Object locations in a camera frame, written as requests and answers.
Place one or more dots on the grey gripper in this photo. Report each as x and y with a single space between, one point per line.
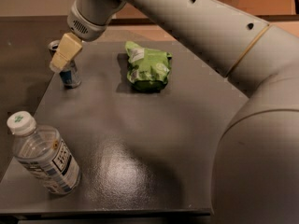
88 27

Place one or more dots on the redbull can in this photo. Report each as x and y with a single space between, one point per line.
69 75

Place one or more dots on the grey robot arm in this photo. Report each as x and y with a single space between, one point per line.
255 177

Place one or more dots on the clear plastic water bottle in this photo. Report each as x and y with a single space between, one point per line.
42 151

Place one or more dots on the green chip bag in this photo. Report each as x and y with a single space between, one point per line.
148 69

